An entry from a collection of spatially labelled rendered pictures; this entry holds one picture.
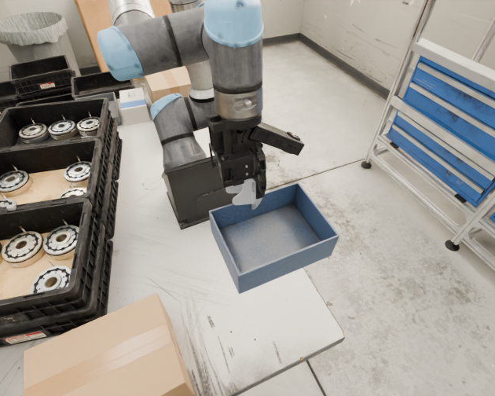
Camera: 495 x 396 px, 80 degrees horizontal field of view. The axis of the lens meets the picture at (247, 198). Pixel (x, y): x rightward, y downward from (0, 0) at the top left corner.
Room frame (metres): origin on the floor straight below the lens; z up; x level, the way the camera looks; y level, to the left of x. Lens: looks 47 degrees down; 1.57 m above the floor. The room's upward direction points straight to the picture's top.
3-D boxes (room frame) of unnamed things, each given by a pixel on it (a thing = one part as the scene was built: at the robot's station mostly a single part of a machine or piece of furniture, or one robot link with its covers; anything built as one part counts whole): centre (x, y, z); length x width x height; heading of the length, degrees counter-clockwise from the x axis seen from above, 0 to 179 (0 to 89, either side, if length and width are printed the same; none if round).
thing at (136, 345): (0.17, 0.31, 0.78); 0.30 x 0.22 x 0.16; 117
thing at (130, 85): (2.00, 1.02, 0.37); 0.40 x 0.30 x 0.45; 113
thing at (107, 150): (0.99, 0.76, 0.87); 0.40 x 0.30 x 0.11; 103
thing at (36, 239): (0.47, 0.64, 0.86); 0.10 x 0.10 x 0.01
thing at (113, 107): (1.40, 0.79, 0.73); 0.27 x 0.20 x 0.05; 22
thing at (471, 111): (1.40, -1.12, 0.60); 0.72 x 0.03 x 0.56; 23
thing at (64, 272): (0.36, 0.50, 0.86); 0.10 x 0.10 x 0.01
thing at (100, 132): (0.99, 0.76, 0.92); 0.40 x 0.30 x 0.02; 103
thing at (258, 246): (0.34, -0.05, 1.10); 0.20 x 0.15 x 0.07; 114
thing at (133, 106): (1.42, 0.60, 0.75); 0.20 x 0.12 x 0.09; 19
